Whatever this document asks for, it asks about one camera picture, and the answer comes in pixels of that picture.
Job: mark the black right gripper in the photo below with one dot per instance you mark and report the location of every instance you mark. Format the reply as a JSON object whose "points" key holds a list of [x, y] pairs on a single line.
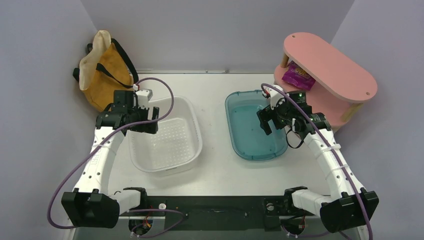
{"points": [[267, 114]]}

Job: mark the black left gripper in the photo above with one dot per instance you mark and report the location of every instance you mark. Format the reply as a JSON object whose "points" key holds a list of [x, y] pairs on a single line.
{"points": [[148, 127]]}

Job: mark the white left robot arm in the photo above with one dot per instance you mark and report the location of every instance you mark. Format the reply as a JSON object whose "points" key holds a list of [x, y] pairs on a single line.
{"points": [[89, 204]]}

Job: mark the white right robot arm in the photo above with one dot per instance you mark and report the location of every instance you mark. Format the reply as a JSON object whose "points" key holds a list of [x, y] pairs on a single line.
{"points": [[349, 204]]}

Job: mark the purple snack packet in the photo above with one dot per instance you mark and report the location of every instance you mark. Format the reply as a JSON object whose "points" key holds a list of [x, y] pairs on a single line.
{"points": [[298, 77]]}

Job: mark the teal transparent plastic tub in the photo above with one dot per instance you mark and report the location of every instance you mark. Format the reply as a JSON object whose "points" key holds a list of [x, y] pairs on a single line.
{"points": [[248, 139]]}

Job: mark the pink two-tier wooden shelf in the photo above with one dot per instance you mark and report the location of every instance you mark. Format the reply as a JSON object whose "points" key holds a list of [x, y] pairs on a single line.
{"points": [[342, 86]]}

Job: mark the white perforated plastic basket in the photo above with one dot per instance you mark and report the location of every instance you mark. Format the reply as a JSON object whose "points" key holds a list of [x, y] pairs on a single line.
{"points": [[176, 145]]}

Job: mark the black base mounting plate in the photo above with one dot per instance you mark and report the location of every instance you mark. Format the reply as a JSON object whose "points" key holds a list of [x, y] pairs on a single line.
{"points": [[218, 213]]}

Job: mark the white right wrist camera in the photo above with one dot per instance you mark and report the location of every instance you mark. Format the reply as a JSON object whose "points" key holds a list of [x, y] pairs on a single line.
{"points": [[273, 95]]}

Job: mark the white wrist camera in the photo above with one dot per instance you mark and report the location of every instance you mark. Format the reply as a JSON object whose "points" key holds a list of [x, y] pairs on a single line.
{"points": [[143, 97], [273, 95]]}

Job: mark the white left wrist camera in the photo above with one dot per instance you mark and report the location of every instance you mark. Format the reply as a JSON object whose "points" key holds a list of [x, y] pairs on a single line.
{"points": [[143, 97]]}

